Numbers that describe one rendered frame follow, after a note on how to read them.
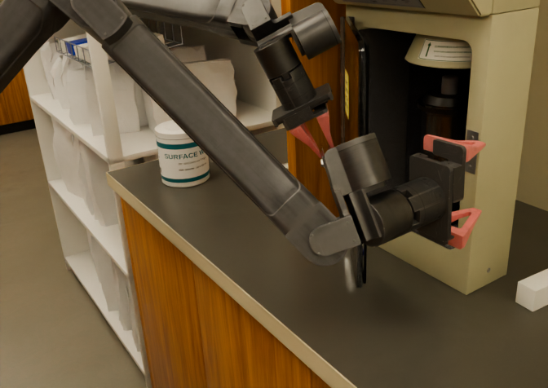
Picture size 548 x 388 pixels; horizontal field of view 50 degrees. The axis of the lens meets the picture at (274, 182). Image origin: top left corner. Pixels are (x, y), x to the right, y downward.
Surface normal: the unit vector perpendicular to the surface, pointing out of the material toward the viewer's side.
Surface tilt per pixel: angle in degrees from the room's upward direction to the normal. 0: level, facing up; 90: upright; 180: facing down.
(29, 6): 77
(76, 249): 90
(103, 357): 0
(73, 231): 90
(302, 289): 0
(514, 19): 90
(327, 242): 65
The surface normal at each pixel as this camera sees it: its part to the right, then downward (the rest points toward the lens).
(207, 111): 0.01, -0.08
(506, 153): 0.55, 0.29
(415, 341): -0.05, -0.92
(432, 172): -0.83, 0.27
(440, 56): -0.55, -0.05
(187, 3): -0.30, -0.25
